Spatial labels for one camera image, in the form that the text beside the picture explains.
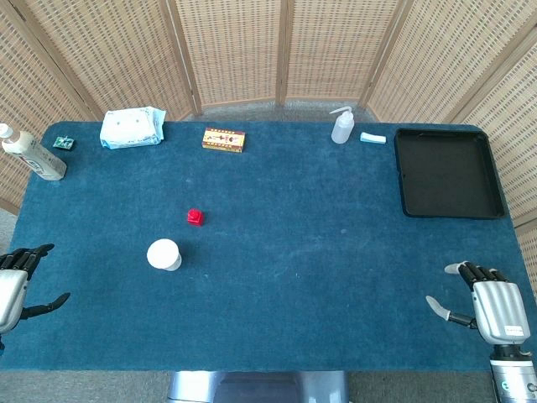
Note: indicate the small red cube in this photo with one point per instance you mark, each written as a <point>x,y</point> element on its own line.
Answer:
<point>195,217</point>

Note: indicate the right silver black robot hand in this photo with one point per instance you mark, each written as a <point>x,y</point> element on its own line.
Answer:
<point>499,306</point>

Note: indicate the light blue eraser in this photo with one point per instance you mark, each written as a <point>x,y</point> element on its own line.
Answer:
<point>372,138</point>

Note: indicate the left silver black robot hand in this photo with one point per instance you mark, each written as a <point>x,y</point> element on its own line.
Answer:
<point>12,289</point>

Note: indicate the beige bottle with white cap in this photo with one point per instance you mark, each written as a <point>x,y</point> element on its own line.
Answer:
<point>33,155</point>

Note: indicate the clear plastic wash bottle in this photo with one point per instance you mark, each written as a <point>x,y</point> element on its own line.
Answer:
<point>343,128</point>

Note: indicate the yellow red patterned box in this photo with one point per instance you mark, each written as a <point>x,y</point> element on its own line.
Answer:
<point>223,139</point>

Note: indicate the woven wooden folding screen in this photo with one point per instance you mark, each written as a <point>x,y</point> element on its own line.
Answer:
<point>230,50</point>

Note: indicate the small green square chip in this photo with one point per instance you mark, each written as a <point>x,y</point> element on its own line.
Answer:
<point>64,142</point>

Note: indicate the white paper cup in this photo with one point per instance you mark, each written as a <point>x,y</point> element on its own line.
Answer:
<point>163,254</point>

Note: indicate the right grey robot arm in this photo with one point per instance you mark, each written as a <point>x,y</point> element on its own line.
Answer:
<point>512,373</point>

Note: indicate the white wet wipes pack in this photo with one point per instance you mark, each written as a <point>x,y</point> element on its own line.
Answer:
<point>130,128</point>

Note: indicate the blue table cover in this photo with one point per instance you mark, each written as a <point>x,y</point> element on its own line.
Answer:
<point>293,252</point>

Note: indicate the grey robot torso base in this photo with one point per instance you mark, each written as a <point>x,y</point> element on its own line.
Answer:
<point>258,388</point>

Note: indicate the black plastic tray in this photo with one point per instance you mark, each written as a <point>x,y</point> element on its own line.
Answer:
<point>449,174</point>

